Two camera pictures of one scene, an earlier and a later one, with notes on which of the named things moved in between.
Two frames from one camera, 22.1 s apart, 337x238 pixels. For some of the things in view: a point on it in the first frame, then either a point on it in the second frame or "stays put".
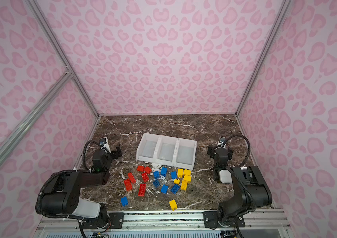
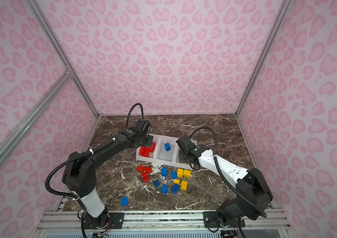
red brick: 145,177 stays put
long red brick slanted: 132,178 -> 151,149
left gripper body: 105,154 -> 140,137
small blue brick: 156,183 stays put
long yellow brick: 184,185 stays put
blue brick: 156,174 -> 167,146
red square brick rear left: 140,168 stays put
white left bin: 147,151 stays put
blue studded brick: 175,188 stays put
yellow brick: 180,172 stays put
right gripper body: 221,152 -> 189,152
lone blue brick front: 124,201 stays put
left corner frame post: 61,50 stays put
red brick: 128,185 -> 144,151
